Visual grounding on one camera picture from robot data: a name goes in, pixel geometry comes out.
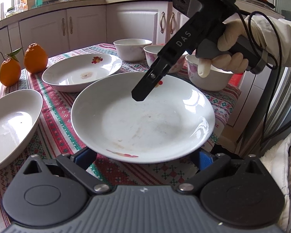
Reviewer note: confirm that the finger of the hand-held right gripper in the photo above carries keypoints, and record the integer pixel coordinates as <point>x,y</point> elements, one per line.
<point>145,85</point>

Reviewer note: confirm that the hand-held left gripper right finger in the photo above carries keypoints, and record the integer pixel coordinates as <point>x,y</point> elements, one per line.
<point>205,160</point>

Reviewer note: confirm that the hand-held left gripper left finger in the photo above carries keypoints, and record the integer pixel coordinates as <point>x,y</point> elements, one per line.
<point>83,156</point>

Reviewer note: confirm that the white bowl with pink flowers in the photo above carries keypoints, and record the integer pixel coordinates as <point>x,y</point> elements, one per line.
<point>151,58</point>

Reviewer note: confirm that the large white plate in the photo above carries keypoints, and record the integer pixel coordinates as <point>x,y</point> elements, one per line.
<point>140,126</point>

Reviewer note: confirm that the white plate with fruit print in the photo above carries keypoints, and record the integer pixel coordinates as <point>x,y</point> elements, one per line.
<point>70,75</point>

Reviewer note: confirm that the plain white plate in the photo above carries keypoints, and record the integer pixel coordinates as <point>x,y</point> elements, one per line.
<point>9,126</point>

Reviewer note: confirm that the person's right forearm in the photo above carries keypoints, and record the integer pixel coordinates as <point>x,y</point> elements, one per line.
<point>281,36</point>

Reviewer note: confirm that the person's right hand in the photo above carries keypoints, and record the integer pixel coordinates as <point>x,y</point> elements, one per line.
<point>237,28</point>

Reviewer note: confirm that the red green patterned tablecloth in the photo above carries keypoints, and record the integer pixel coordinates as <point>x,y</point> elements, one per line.
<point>55,126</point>

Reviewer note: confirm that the red lidded pot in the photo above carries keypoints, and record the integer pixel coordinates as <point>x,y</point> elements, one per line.
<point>257,2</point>

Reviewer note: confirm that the red cardboard box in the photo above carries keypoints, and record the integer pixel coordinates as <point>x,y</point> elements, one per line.
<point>237,79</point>

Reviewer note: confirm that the beige kitchen countertop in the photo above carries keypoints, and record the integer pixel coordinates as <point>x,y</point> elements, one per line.
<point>87,2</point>

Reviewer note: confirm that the silver metal appliance side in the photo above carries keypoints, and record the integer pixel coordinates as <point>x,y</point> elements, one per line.
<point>288,97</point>

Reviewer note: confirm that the large bumpy orange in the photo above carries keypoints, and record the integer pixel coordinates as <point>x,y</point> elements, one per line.
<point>35,58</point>

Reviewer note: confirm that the orange with stem and leaves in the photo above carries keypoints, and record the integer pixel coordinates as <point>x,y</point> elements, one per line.
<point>9,72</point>

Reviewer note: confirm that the glass mug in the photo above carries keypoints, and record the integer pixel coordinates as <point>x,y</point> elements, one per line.
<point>20,4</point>

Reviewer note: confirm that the glass jar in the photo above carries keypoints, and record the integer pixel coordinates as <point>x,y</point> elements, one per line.
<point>9,12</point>

